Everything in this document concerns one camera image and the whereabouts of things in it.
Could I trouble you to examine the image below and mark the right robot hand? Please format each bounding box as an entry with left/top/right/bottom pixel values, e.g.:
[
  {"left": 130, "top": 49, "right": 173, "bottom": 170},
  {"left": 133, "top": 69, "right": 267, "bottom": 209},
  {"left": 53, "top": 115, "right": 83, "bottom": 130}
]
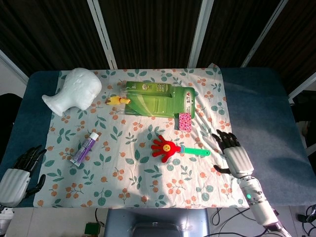
[{"left": 211, "top": 129, "right": 255, "bottom": 179}]

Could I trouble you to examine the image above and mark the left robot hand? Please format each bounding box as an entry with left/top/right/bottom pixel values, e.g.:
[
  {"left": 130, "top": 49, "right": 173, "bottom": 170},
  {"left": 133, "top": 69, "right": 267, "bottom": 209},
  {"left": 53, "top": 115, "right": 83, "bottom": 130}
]
[{"left": 0, "top": 145, "right": 47, "bottom": 207}]

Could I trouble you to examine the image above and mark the red hand clapper toy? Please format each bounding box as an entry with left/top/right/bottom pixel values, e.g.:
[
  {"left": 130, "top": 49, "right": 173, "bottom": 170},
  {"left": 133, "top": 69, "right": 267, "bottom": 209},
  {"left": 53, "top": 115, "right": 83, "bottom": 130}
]
[{"left": 151, "top": 135, "right": 211, "bottom": 164}]

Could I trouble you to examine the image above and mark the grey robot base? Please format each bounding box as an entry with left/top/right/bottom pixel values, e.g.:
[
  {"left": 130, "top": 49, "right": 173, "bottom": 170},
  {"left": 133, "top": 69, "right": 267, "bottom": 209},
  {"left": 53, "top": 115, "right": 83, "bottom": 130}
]
[{"left": 103, "top": 208, "right": 211, "bottom": 237}]

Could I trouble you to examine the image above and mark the blue table cover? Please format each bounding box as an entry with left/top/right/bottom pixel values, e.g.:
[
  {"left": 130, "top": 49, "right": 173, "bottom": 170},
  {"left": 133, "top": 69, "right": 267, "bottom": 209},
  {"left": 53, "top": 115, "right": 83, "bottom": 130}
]
[{"left": 0, "top": 68, "right": 311, "bottom": 208}]

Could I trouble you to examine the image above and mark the black equipment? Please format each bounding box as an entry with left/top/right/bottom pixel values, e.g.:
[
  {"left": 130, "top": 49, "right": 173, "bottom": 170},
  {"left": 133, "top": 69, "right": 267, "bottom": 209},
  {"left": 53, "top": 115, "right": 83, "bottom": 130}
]
[
  {"left": 291, "top": 90, "right": 316, "bottom": 156},
  {"left": 0, "top": 93, "right": 23, "bottom": 155}
]

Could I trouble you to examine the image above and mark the pink patterned small box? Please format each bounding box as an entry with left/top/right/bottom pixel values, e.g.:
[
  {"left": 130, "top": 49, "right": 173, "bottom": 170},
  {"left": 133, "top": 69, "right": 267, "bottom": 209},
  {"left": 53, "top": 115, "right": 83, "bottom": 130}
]
[{"left": 176, "top": 113, "right": 193, "bottom": 132}]

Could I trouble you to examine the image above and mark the purple toothpaste tube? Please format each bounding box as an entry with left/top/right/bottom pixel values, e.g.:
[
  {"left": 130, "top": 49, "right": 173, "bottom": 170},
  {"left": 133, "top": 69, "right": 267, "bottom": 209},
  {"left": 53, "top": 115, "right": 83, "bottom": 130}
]
[{"left": 70, "top": 132, "right": 99, "bottom": 167}]

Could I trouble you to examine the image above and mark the green circuit board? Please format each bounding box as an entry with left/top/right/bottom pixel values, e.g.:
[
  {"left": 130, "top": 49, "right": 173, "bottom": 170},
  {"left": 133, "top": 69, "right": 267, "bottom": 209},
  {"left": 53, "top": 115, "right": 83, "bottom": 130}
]
[{"left": 84, "top": 222, "right": 101, "bottom": 235}]

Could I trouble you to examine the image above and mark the green blister package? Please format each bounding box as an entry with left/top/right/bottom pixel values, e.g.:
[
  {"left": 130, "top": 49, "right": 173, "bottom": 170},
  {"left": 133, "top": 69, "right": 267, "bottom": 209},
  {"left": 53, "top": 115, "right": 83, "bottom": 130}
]
[{"left": 118, "top": 80, "right": 196, "bottom": 119}]

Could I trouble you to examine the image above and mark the floral print tablecloth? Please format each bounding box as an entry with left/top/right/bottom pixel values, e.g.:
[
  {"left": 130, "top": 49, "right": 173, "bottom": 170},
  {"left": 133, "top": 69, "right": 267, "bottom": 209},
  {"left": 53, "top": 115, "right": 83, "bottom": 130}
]
[{"left": 33, "top": 64, "right": 250, "bottom": 208}]

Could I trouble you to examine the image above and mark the white foam mannequin head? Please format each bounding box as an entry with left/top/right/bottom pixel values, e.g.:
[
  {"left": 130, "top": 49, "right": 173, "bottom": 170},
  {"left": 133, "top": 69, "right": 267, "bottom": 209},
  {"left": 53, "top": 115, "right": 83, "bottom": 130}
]
[{"left": 41, "top": 68, "right": 103, "bottom": 117}]

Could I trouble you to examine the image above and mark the yellow rubber chicken toy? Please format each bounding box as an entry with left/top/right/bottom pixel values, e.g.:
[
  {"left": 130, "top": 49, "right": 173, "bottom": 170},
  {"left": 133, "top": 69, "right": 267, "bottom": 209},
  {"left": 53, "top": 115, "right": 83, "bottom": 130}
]
[{"left": 106, "top": 96, "right": 131, "bottom": 106}]

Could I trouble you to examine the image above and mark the black floor cable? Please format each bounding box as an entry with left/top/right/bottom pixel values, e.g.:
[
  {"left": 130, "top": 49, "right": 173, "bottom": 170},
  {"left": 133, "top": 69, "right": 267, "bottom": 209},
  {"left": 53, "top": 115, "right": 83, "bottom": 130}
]
[
  {"left": 94, "top": 208, "right": 106, "bottom": 227},
  {"left": 209, "top": 208, "right": 250, "bottom": 237},
  {"left": 296, "top": 204, "right": 316, "bottom": 237}
]

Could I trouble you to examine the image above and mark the white double frame post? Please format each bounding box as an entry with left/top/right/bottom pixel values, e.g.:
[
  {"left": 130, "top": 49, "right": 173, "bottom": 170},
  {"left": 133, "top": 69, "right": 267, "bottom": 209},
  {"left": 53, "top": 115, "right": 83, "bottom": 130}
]
[{"left": 86, "top": 0, "right": 118, "bottom": 70}]

